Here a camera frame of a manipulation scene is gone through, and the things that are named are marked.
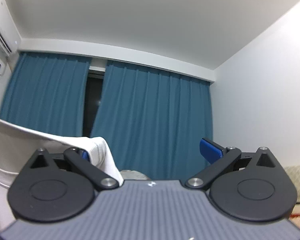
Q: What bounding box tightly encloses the blue curtain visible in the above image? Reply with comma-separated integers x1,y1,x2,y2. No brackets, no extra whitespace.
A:
90,61,213,181
0,52,91,137

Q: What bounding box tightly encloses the right blue curtain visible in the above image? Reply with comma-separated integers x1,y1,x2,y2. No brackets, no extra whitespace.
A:
90,61,213,181

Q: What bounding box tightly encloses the left blue curtain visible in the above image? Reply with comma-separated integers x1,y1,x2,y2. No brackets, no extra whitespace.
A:
0,52,91,137

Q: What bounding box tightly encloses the white air conditioner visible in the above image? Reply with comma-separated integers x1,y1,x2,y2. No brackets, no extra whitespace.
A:
0,0,21,58

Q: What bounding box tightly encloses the white polo shirt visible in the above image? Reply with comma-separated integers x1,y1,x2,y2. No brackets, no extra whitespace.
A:
0,119,123,231

